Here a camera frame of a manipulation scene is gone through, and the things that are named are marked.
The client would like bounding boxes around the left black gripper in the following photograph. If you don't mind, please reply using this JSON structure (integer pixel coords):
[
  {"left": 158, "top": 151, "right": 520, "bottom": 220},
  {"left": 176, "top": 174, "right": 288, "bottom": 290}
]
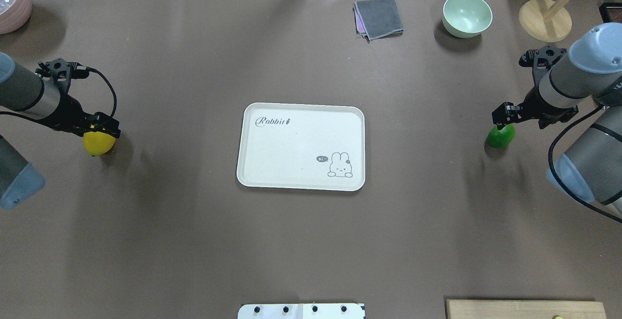
[{"left": 46, "top": 95, "right": 121, "bottom": 139}]

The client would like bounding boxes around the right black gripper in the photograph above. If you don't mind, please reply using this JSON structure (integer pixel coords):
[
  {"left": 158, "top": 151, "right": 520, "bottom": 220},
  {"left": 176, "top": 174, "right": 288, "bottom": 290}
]
[{"left": 492, "top": 88, "right": 578, "bottom": 130}]

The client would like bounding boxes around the yellow lemon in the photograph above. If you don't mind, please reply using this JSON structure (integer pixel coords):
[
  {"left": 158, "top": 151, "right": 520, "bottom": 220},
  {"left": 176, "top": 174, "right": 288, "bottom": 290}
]
[{"left": 83, "top": 131, "right": 116, "bottom": 157}]

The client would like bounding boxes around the green lime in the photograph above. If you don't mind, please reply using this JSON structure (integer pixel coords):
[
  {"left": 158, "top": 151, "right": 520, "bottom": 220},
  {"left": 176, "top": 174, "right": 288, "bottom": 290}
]
[{"left": 486, "top": 124, "right": 516, "bottom": 149}]

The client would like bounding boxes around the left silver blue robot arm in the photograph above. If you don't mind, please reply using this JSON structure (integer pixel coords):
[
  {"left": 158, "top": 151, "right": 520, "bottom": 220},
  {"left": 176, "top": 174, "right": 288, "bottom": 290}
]
[{"left": 0, "top": 53, "right": 121, "bottom": 210}]

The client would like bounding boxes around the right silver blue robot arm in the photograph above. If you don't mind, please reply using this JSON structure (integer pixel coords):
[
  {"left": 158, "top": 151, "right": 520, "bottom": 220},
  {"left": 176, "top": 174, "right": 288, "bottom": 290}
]
[{"left": 491, "top": 22, "right": 622, "bottom": 222}]

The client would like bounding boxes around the cream rabbit tray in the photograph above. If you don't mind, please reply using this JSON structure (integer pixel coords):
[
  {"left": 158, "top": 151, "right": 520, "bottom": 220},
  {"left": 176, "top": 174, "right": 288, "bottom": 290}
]
[{"left": 236, "top": 103, "right": 366, "bottom": 191}]

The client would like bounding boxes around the wooden mug tree stand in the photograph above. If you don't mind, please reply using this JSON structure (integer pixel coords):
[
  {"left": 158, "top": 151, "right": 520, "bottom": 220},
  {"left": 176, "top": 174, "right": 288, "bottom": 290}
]
[{"left": 519, "top": 0, "right": 572, "bottom": 42}]

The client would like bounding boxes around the mint green bowl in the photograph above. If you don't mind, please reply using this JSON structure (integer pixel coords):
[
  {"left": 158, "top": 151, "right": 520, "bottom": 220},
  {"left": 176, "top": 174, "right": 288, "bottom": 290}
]
[{"left": 442, "top": 0, "right": 493, "bottom": 38}]

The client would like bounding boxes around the pink bowl with ice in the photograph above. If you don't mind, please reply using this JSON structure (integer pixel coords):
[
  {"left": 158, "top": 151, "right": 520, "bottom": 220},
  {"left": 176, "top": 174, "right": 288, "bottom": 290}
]
[{"left": 0, "top": 0, "right": 33, "bottom": 35}]

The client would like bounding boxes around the grey folded cloth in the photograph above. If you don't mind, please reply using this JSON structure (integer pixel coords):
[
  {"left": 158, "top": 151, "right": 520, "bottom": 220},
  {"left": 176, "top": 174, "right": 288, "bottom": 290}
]
[{"left": 353, "top": 0, "right": 404, "bottom": 41}]

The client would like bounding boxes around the wooden cutting board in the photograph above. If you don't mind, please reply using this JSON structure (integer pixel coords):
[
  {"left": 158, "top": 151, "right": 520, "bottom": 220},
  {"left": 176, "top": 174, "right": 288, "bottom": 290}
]
[{"left": 445, "top": 299, "right": 607, "bottom": 319}]

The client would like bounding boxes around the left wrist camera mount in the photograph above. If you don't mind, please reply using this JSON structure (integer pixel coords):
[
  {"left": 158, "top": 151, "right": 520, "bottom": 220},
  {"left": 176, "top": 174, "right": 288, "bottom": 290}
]
[{"left": 34, "top": 58, "right": 90, "bottom": 95}]

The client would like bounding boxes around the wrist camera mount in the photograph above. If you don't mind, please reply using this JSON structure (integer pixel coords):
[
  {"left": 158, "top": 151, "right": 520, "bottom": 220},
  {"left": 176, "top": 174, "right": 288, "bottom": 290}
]
[
  {"left": 519, "top": 46, "right": 568, "bottom": 86},
  {"left": 34, "top": 58, "right": 90, "bottom": 95}
]

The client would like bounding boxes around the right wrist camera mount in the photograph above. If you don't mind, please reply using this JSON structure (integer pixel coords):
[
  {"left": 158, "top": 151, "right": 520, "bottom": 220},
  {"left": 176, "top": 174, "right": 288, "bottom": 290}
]
[{"left": 519, "top": 46, "right": 568, "bottom": 86}]

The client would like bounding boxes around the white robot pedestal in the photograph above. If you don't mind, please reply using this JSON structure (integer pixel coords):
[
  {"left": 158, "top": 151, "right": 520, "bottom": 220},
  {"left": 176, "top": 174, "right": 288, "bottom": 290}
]
[{"left": 237, "top": 302, "right": 366, "bottom": 319}]

